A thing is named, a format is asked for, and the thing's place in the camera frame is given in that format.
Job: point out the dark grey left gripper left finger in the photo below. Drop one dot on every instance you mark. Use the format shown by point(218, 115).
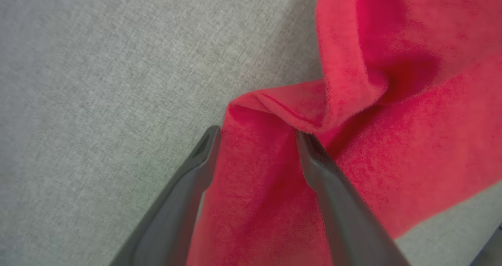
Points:
point(172, 219)

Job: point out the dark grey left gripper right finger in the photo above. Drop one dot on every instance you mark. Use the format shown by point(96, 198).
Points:
point(349, 219)

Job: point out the red and white basketball jersey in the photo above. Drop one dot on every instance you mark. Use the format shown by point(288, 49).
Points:
point(392, 140)

